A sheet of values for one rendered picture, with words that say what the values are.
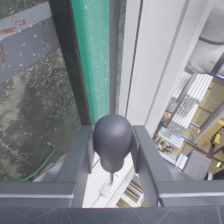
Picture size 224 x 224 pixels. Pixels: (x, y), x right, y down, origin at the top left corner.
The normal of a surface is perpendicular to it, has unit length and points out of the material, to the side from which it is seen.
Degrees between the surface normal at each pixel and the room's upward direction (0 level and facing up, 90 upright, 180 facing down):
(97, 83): 0
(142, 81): 90
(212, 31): 89
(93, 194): 90
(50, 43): 0
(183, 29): 90
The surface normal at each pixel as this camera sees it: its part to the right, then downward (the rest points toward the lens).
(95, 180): 0.01, -0.59
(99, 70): 0.81, 0.48
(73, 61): -0.59, 0.65
